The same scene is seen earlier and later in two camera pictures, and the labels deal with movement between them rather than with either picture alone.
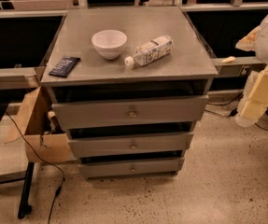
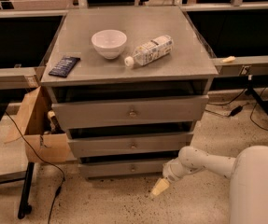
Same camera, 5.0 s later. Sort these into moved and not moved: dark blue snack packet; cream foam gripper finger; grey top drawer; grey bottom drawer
Moved: cream foam gripper finger
Not moved: grey bottom drawer; dark blue snack packet; grey top drawer
